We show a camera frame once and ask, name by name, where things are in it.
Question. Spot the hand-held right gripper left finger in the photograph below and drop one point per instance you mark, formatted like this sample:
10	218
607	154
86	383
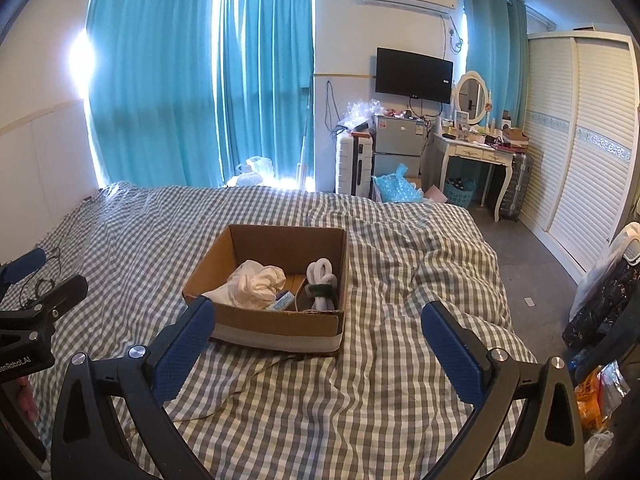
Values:
182	347

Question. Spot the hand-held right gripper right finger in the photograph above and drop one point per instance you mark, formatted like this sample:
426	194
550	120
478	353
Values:
450	357

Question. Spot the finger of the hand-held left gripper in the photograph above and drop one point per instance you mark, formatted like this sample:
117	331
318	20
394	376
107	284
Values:
62	292
25	263

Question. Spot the brown cardboard box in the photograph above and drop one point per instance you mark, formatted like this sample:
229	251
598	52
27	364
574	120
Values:
280	330

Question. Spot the white cloth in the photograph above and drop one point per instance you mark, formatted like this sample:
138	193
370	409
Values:
257	282

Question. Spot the small blue packet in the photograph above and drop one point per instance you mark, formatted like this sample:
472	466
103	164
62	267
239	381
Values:
281	302

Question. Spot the white socks green band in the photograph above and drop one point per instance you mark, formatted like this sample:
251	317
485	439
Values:
320	280

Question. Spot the person's left hand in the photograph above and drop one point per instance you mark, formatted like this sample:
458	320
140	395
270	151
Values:
27	397

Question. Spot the grey checkered blanket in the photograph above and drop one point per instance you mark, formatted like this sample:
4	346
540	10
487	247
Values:
400	270

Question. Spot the orange snack packet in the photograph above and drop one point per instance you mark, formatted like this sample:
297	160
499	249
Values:
590	400

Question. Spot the blue plastic basket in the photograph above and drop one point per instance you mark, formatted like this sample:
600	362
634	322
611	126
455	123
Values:
459	194

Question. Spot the black floral bag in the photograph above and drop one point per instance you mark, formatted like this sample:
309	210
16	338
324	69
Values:
605	300

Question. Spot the blue bubble wrap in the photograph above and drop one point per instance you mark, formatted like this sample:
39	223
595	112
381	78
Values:
397	185

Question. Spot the silver suitcase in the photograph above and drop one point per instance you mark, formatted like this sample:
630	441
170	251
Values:
515	185

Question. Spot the white plastic bag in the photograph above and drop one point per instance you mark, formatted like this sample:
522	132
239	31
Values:
252	170

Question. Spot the white dressing table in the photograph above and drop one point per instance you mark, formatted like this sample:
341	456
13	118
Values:
472	152

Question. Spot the white suitcase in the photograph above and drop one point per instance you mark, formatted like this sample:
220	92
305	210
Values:
352	165

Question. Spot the small grey fridge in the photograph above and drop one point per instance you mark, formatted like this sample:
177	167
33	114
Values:
399	145

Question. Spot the wide blue curtain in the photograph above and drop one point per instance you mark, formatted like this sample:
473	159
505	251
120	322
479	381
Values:
150	75

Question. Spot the white slatted wardrobe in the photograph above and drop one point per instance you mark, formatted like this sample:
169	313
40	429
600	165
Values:
585	150

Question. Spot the clear plastic wrap pile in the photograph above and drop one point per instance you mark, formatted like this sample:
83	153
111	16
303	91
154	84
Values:
362	112

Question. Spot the oval white vanity mirror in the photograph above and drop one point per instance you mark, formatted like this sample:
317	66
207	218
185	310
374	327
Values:
471	97

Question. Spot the narrow blue curtain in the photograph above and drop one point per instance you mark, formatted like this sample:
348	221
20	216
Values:
492	40

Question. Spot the black wall television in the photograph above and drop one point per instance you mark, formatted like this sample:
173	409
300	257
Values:
412	75

